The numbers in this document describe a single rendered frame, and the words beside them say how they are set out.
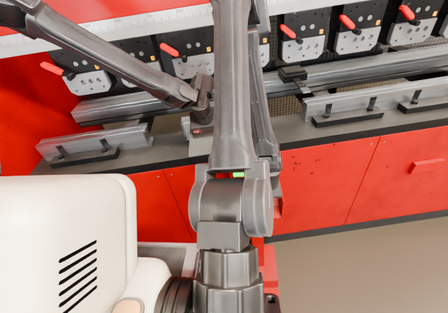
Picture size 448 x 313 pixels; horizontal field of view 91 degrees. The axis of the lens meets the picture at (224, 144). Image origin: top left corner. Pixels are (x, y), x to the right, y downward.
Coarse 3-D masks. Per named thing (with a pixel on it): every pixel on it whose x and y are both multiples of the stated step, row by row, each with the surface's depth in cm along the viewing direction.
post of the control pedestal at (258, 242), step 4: (252, 240) 109; (256, 240) 109; (260, 240) 109; (252, 244) 111; (256, 244) 111; (260, 244) 111; (260, 248) 114; (260, 252) 117; (260, 256) 120; (260, 260) 123; (260, 264) 126
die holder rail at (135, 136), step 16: (112, 128) 102; (128, 128) 101; (144, 128) 99; (48, 144) 98; (64, 144) 99; (80, 144) 100; (96, 144) 100; (112, 144) 101; (128, 144) 102; (144, 144) 103; (48, 160) 104
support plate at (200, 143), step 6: (192, 132) 87; (204, 132) 86; (210, 132) 85; (192, 138) 84; (198, 138) 83; (204, 138) 83; (210, 138) 82; (192, 144) 81; (198, 144) 80; (204, 144) 80; (210, 144) 79; (192, 150) 78; (198, 150) 78; (204, 150) 77; (210, 150) 77; (192, 156) 77
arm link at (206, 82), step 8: (192, 80) 69; (200, 80) 67; (208, 80) 68; (184, 88) 61; (192, 88) 62; (200, 88) 67; (208, 88) 67; (184, 96) 60; (192, 96) 62; (192, 104) 64
